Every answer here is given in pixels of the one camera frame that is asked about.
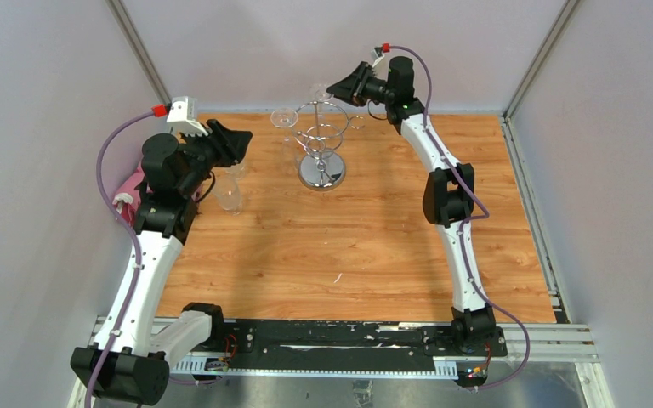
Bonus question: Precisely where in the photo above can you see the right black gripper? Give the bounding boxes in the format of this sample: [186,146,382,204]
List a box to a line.
[327,61,395,107]

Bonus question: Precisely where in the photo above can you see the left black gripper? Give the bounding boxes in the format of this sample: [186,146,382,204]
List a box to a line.
[178,119,252,196]

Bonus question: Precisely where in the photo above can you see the clear wine glass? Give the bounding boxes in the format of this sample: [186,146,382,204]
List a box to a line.
[270,108,298,175]
[212,173,243,215]
[226,159,248,181]
[309,83,333,101]

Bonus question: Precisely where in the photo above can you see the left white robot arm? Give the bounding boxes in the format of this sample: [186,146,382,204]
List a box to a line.
[70,119,253,407]

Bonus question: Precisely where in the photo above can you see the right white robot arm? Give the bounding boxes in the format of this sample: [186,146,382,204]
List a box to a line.
[326,56,497,355]

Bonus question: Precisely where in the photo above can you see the chrome wine glass rack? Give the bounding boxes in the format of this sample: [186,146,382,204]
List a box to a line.
[292,100,365,191]

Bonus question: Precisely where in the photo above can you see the pink camouflage cloth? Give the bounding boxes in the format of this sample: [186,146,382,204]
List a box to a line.
[112,164,145,227]

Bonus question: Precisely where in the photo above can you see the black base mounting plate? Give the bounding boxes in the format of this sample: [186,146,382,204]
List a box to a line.
[192,319,508,374]

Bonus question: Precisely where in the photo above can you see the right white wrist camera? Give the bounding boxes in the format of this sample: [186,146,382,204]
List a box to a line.
[370,46,385,71]

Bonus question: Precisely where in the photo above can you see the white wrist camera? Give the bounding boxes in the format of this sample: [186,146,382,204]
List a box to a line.
[166,96,210,139]
[370,46,385,71]

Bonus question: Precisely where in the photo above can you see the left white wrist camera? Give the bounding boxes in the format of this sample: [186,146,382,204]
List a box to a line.
[166,96,210,139]

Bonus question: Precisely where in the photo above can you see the aluminium frame rail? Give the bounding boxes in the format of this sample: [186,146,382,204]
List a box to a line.
[89,316,600,379]

